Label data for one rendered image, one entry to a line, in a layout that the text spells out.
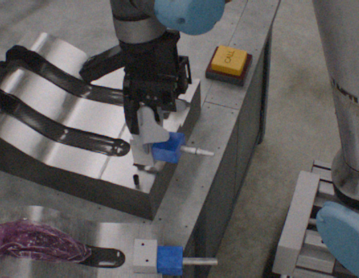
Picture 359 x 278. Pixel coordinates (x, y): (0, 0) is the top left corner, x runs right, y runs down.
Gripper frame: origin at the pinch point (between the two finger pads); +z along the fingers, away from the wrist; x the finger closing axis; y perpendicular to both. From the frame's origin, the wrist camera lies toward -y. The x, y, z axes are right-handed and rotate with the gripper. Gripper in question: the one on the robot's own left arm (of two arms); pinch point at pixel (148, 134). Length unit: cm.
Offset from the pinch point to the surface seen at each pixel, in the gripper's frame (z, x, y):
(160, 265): 11.1, -17.2, 7.0
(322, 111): 82, 110, 10
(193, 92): 3.5, 15.8, 1.5
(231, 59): 6.9, 31.7, 3.7
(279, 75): 78, 121, -10
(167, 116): 6.3, 11.7, -2.2
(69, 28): 5, 35, -36
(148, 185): 6.3, -5.0, 0.8
